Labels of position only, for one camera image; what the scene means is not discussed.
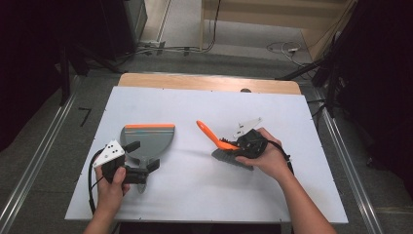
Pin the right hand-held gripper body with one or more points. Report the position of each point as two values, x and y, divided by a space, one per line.
251 143

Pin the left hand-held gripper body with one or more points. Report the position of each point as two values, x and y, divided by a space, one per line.
109 153

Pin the grey dustpan with orange edge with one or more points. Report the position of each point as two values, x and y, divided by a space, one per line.
152 136

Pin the person's right hand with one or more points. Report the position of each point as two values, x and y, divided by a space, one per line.
272 159

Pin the person's left hand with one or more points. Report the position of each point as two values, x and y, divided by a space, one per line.
110 195

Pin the white board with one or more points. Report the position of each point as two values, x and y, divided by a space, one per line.
201 104

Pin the round grey table grommet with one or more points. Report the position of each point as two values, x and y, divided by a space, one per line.
245 90

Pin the wooden table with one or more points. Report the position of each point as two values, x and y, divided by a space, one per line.
195 82

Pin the black metal stand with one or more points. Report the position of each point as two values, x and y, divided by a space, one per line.
331 91

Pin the dark cabinet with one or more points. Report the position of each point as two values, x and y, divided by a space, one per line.
120 26

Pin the black curtain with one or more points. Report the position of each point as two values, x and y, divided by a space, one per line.
380 81
26 65

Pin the beige wooden platform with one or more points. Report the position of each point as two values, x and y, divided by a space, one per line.
259 9

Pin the metal floor rail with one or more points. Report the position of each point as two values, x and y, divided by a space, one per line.
35 165
358 191

